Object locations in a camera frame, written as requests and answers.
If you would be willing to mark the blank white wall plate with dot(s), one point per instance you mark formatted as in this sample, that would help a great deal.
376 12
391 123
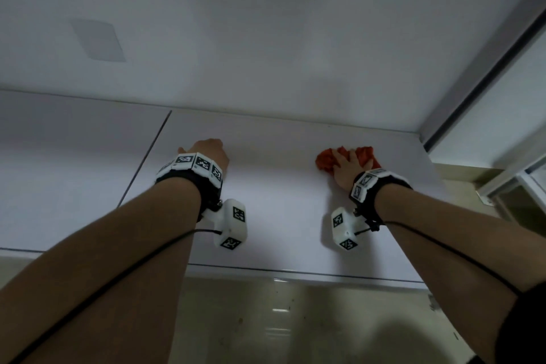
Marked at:
98 40

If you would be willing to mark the person's right forearm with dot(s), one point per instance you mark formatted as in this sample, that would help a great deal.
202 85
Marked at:
448 244

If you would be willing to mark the red cleaning cloth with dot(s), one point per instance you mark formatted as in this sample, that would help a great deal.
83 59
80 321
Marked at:
326 159

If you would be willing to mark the person's right hand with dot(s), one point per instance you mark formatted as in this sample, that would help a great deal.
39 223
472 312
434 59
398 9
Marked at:
347 171

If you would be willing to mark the black wristband with markers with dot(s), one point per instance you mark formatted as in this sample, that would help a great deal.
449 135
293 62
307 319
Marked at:
192 176
373 191

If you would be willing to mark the person's left forearm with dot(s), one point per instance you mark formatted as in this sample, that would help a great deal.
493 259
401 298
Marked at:
98 278

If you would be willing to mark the person's left hand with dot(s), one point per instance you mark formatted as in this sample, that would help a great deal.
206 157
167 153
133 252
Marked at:
211 152

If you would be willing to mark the white metal shelf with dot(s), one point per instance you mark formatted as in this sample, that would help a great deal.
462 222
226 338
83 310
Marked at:
85 184

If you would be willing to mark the white metal storage rack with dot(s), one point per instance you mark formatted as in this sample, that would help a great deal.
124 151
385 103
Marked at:
520 176

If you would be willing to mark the black left wristband with markers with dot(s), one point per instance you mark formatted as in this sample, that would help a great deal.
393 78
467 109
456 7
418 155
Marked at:
192 176

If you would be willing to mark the black right wristband with markers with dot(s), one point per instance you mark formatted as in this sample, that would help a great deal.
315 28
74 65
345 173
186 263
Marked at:
373 191

